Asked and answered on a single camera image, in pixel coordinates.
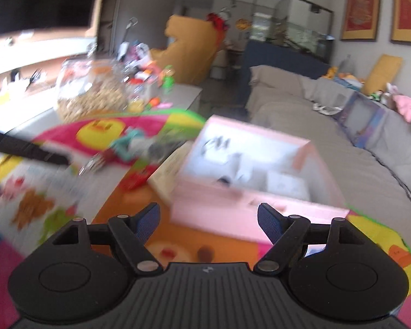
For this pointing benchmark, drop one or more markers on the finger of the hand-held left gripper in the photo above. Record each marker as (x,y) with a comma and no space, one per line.
(30,151)

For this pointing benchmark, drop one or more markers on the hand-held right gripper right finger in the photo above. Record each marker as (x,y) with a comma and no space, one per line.
(270,222)

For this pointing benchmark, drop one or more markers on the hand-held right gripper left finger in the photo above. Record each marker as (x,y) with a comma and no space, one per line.
(147,224)

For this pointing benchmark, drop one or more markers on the pink cardboard box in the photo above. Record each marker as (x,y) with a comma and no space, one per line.
(226,212)

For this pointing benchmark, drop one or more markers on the silver metal item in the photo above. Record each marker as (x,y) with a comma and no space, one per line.
(92,166)

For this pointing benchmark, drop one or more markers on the teal plastic item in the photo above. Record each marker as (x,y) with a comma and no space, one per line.
(125,144)

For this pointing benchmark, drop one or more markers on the colourful cartoon play mat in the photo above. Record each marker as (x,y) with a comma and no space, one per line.
(123,205)

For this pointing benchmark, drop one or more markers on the small red item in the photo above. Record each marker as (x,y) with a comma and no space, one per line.
(133,180)

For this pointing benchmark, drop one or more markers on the beige flat box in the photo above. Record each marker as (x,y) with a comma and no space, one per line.
(167,178)

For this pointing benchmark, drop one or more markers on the glass jar of nuts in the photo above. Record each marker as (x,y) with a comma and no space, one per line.
(92,96)

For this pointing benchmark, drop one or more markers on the grey sofa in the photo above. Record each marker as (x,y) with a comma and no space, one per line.
(363,178)

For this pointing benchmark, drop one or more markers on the small red-lidded plastic jar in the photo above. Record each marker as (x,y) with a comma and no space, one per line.
(137,96)

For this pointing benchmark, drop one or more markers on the small white item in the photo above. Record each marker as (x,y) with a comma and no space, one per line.
(325,109)

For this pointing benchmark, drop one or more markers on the purple picture box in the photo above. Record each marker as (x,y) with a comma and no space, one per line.
(361,120)

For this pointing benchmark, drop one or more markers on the green gumball toy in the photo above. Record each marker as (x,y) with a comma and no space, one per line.
(168,78)

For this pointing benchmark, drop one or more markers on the black television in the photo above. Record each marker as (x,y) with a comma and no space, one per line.
(37,0)

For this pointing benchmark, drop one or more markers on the yellow plush toy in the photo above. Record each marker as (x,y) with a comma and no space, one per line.
(331,72)

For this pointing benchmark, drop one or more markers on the pink plush toy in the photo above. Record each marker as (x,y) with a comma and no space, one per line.
(406,106)

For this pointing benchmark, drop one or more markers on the yellow armchair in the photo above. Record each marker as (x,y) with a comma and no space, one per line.
(191,48)

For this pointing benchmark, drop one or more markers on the yellow cushion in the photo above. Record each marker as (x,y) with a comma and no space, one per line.
(382,73)

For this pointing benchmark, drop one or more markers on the glass fish tank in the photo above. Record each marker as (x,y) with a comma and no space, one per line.
(294,31)

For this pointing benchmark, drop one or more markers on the orange hanging ornament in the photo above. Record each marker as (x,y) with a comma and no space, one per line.
(242,24)

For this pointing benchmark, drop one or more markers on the red decoration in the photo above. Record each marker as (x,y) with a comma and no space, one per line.
(217,20)

